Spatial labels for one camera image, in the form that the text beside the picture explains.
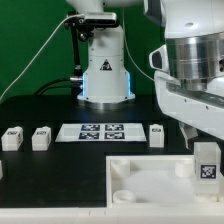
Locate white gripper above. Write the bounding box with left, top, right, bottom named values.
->
left=149, top=45, right=224, bottom=148

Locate white square tabletop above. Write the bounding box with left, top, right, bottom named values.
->
left=106, top=155, right=224, bottom=208

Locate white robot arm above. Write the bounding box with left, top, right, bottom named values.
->
left=66, top=0, right=224, bottom=140

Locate white marker sheet with tags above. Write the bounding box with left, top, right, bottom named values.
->
left=56, top=123, right=146, bottom=142

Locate white part at left edge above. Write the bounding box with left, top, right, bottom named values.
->
left=0, top=160, right=3, bottom=181

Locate black camera on stand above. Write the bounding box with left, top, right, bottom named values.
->
left=65, top=13, right=121, bottom=103

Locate black cable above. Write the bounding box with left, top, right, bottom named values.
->
left=34, top=77, right=83, bottom=96

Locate white cable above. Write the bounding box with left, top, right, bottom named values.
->
left=0, top=14, right=84, bottom=104

